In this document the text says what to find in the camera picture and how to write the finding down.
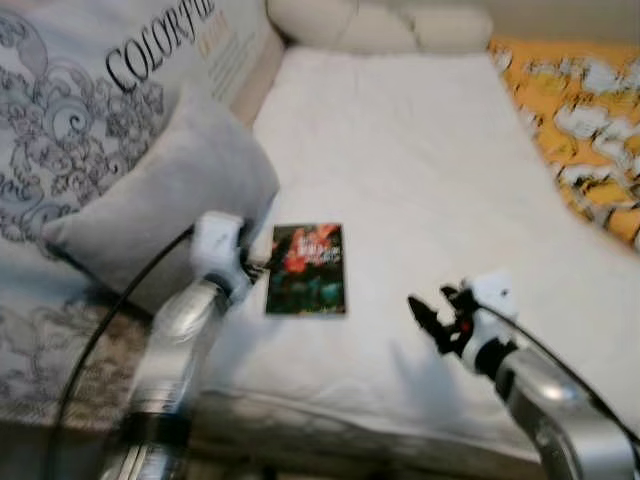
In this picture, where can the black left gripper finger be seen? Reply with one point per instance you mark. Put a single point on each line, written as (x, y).
(270, 264)

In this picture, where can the cream twisted bolster cushion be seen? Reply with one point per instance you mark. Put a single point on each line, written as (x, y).
(380, 28)

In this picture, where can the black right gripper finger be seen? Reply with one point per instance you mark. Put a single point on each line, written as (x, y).
(428, 318)
(450, 294)

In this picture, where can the white quilted mattress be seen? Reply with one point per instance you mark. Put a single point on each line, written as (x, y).
(430, 170)

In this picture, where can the yellow cartoon print blanket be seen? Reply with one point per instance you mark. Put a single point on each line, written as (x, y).
(580, 110)

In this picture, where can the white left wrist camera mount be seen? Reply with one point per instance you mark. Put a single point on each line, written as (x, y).
(218, 248)

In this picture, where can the grey printed headboard cushion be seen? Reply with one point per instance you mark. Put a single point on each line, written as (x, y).
(60, 90)

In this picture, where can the grey plush pillow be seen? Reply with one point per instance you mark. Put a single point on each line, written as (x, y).
(170, 180)

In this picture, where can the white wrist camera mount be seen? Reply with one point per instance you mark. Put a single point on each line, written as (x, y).
(218, 248)
(492, 305)

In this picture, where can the dark red green book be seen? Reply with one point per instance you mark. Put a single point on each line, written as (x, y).
(305, 275)

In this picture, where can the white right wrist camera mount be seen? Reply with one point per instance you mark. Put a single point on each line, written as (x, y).
(492, 305)

